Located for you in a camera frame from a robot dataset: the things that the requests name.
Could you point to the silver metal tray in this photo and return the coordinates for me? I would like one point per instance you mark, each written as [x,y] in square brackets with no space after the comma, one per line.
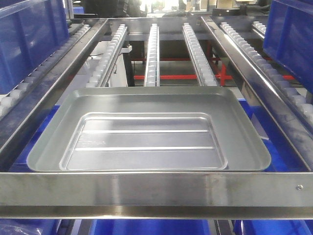
[149,129]

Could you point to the roller track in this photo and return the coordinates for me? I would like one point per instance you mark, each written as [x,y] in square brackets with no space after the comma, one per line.
[305,108]
[152,71]
[19,92]
[204,73]
[104,69]

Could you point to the center right roller track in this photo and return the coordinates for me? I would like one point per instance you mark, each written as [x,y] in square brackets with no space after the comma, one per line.
[204,73]

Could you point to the center left roller track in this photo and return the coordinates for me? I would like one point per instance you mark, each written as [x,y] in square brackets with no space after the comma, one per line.
[104,69]

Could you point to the lower center blue bin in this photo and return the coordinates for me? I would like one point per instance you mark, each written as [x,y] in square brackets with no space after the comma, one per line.
[149,227]

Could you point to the lower right blue bin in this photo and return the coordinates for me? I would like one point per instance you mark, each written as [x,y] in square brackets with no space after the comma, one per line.
[273,227]

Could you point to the front steel rack crossbar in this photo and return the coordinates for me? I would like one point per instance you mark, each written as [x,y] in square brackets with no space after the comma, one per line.
[217,195]

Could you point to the far right roller track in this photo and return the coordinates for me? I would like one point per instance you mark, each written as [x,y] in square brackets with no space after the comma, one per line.
[305,108]

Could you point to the far left roller track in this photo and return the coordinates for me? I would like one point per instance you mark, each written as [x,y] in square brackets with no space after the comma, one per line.
[19,92]

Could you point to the left blue plastic bin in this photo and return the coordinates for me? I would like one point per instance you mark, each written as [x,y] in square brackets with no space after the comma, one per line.
[30,31]

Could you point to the blue plastic bin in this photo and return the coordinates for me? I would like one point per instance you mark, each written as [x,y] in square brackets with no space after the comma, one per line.
[289,38]
[30,31]

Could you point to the right blue plastic bin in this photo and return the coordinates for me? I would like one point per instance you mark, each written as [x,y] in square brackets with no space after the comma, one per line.
[289,38]

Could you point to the lower left blue bin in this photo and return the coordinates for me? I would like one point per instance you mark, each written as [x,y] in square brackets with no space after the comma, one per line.
[28,226]

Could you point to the red floor frame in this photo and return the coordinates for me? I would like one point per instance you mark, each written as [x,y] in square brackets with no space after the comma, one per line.
[221,74]

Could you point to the right steel side rail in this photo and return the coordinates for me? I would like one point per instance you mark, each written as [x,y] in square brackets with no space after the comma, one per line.
[288,118]

